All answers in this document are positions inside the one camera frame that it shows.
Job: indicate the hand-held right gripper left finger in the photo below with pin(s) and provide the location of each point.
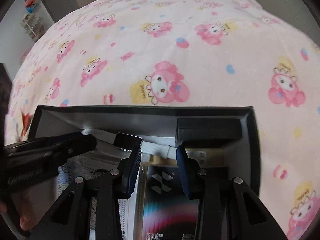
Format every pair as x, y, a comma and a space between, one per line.
133, 172

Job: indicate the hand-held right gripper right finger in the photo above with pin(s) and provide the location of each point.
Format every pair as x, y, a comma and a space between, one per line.
182, 172

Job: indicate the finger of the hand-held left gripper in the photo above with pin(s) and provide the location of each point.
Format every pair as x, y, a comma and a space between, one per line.
62, 143
32, 175

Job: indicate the small glossy black block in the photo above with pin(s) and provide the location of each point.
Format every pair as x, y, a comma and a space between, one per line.
127, 140

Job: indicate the cartoon print craft pack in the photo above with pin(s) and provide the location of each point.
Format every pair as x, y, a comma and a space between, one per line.
80, 172

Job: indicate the black box with rainbow print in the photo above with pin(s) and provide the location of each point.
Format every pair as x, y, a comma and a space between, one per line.
170, 205

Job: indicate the small black box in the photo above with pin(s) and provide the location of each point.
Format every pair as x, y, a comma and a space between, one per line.
207, 130

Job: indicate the large black container box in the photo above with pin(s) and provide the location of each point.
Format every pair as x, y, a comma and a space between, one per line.
140, 116

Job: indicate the person's left hand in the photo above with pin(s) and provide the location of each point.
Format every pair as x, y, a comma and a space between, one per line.
27, 220

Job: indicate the brown cardboard pack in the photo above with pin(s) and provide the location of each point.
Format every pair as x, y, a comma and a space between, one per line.
160, 160

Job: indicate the pink printed blanket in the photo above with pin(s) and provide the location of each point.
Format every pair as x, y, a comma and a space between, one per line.
200, 67

